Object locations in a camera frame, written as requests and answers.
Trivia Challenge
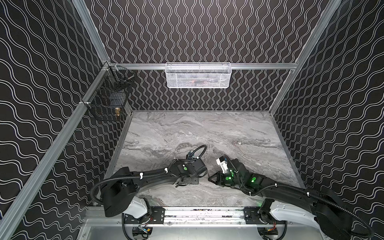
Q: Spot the brass padlock in basket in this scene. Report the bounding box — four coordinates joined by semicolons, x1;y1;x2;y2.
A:
115;108;121;117

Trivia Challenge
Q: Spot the aluminium corner frame post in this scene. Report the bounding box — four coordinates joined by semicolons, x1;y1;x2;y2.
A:
269;0;342;116
73;0;111;63

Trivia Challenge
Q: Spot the aluminium left side rail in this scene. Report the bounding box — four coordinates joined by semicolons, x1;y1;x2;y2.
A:
1;64;109;240

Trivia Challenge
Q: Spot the aluminium back horizontal rail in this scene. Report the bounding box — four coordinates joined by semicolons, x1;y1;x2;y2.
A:
111;63;298;71

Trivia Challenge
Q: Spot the white mesh wall basket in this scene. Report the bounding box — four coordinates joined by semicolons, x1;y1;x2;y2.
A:
165;67;232;89

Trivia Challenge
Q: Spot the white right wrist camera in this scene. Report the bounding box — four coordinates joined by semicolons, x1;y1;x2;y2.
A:
216;156;230;174

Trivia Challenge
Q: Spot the aluminium corner frame post left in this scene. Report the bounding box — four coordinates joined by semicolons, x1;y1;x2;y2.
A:
73;0;111;63

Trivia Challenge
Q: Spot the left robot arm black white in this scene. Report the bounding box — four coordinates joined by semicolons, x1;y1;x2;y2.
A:
90;145;208;219

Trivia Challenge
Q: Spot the black wire wall basket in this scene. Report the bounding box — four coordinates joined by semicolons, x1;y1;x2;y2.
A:
86;66;136;122

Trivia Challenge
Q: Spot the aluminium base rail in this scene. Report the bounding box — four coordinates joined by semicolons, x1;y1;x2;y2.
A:
77;206;334;240

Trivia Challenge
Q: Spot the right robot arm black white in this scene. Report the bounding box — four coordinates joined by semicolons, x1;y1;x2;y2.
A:
209;155;375;240

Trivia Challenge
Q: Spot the aluminium corner frame post right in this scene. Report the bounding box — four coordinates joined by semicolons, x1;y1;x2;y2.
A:
269;0;342;116

